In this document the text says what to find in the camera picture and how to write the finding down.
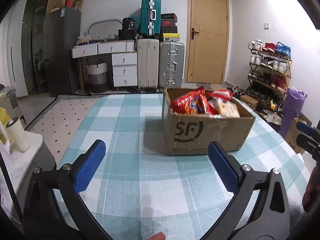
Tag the red cookie snack packet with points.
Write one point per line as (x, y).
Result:
(223, 94)

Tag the black refrigerator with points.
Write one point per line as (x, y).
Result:
(60, 33)

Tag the person's right hand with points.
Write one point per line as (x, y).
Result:
(312, 190)

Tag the stacked shoe boxes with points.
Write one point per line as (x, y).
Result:
(169, 28)

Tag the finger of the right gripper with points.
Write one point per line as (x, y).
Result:
(309, 145)
(306, 129)

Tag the purple bag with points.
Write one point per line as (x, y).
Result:
(292, 106)

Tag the dark glass cabinet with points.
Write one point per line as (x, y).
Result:
(32, 44)

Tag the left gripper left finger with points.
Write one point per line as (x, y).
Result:
(87, 164)

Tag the teal suitcase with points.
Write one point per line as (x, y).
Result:
(150, 18)

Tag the checkered teal tablecloth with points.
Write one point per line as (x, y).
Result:
(138, 189)

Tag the beige suitcase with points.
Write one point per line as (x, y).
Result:
(147, 63)

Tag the small cardboard box on floor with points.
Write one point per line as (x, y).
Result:
(251, 102)

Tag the cardboard SF box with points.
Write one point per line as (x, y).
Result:
(191, 134)

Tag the clear bread pastry pack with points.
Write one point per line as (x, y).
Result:
(227, 109)

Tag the wooden shoe rack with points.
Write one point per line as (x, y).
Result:
(269, 77)

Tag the dotted floor rug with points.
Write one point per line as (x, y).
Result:
(60, 119)

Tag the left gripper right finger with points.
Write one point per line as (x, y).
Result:
(227, 167)

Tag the red chip bag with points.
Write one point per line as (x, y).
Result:
(193, 103)

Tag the cream tumbler cup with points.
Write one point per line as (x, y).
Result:
(16, 131)

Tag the silver suitcase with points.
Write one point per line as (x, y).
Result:
(171, 60)

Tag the white electric kettle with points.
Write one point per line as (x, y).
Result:
(5, 138)

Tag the white drawer desk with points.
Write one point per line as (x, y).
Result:
(120, 56)

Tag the black box on desk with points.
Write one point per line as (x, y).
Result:
(127, 32)

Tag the wooden door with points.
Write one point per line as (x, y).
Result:
(207, 41)

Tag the woven laundry basket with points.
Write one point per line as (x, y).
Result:
(97, 74)

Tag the person's left hand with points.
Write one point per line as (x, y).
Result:
(158, 236)

